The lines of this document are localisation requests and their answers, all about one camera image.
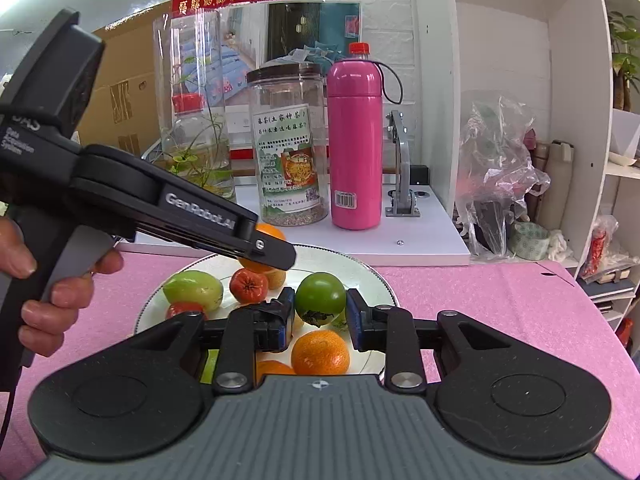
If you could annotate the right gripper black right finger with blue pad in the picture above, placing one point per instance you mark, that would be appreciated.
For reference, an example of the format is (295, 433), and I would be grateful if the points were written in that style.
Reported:
(389, 330)

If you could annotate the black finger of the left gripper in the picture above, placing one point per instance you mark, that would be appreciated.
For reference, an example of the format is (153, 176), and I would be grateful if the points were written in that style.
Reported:
(270, 252)

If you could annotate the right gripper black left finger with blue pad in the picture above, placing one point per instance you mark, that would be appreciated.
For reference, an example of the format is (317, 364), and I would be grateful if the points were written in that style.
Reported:
(265, 327)

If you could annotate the red wax apple back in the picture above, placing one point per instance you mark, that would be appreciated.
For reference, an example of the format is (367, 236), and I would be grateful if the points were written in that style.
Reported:
(249, 287)

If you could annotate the red wax apple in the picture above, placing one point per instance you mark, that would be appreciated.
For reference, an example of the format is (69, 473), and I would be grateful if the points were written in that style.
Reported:
(181, 307)
(249, 287)

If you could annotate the large orange front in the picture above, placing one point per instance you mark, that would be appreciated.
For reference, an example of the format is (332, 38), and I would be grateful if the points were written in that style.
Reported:
(320, 352)

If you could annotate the green persimmon front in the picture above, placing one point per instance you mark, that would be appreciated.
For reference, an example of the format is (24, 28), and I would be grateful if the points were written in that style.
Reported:
(320, 298)

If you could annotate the green apple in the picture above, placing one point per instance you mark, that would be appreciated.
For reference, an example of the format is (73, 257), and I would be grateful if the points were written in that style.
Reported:
(194, 286)

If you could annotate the red wax apple front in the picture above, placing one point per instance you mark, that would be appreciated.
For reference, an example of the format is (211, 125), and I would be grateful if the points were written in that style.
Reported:
(181, 307)

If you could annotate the person's left hand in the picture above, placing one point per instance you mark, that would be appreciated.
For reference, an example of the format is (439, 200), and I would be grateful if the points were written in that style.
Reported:
(45, 323)

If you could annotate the white round plate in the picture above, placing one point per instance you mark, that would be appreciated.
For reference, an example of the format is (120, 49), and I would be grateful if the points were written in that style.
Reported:
(351, 272)

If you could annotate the cardboard box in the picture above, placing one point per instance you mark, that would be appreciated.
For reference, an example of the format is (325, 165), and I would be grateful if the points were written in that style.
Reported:
(122, 109)

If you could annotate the grey metal clamp right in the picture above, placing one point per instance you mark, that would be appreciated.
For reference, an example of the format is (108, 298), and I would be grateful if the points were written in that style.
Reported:
(402, 199)

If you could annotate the glass vase with plant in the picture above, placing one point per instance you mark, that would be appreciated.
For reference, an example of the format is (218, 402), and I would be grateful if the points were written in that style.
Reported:
(190, 101)

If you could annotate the clear jar with label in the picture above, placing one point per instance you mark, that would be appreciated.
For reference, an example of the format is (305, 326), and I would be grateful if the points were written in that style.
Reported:
(288, 121)

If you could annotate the pink floral tablecloth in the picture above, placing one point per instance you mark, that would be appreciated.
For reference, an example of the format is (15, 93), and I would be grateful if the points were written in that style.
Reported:
(536, 303)

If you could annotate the tape roll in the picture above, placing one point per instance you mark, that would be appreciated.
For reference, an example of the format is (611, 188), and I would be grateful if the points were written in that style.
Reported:
(529, 241)

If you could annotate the pink thermos bottle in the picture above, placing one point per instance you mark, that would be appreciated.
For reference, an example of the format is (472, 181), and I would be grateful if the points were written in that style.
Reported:
(355, 113)

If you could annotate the clear plastic bag right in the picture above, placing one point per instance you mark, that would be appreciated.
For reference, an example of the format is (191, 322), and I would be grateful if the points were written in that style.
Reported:
(495, 170)

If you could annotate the white shelf unit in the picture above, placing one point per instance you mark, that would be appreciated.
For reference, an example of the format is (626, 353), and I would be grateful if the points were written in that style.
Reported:
(552, 55)

